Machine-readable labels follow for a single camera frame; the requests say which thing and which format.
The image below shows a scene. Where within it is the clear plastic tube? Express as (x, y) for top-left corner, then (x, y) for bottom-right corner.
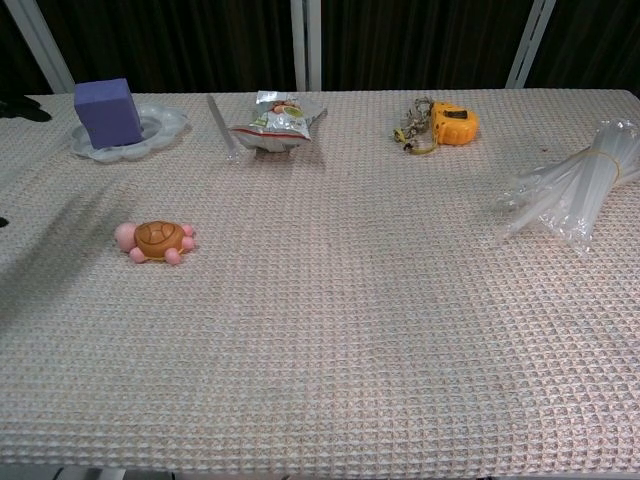
(206, 93), (240, 164)

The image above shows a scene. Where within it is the silver green snack packet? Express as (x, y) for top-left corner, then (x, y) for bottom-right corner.
(228, 90), (329, 152)

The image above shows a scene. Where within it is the beige woven table mat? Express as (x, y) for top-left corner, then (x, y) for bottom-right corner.
(0, 89), (640, 472)

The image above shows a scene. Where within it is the white frame post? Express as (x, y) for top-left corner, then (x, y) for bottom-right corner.
(504, 0), (557, 90)
(3, 0), (76, 95)
(290, 0), (322, 92)

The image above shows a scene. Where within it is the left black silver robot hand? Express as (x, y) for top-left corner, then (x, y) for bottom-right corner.
(0, 93), (53, 229)

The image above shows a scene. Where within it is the yellow tape measure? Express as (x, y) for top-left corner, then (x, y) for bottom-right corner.
(430, 101), (480, 146)

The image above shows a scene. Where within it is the bundle of clear straws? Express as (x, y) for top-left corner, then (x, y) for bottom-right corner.
(494, 118), (640, 256)

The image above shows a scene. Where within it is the orange toy figure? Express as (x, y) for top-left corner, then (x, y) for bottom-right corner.
(113, 220), (197, 267)

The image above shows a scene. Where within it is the purple foam cube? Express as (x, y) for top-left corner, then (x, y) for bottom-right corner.
(73, 77), (144, 150)

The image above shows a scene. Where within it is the white flower-shaped plastic plate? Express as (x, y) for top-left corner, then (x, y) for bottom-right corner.
(69, 102), (190, 162)

